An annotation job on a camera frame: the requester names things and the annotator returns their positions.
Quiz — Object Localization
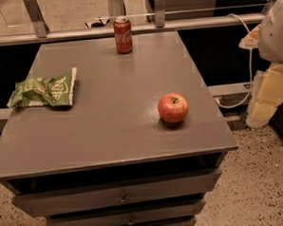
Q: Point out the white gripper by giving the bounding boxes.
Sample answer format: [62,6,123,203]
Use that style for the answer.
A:
[238,0,283,128]

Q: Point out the green jalapeno chip bag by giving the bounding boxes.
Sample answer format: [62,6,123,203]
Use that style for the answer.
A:
[7,68,77,108]

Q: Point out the red coke can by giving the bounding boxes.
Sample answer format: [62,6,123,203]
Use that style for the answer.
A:
[113,16,133,54]

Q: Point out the red apple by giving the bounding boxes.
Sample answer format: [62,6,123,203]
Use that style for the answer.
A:
[158,93,189,123]

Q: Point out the metal window railing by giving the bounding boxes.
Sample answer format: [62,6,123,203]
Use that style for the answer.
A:
[0,0,275,47]

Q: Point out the grey drawer cabinet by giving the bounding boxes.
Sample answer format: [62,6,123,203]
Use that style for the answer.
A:
[0,32,237,220]

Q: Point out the black object behind glass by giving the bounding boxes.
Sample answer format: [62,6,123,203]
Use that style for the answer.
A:
[85,19,110,28]

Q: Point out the top grey drawer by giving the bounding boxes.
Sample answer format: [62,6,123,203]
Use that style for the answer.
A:
[12,168,221,217]

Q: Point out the middle grey drawer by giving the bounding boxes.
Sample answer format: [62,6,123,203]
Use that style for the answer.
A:
[47,198,205,226]

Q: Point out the white cable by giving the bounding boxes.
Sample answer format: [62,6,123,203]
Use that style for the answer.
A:
[210,12,256,110]

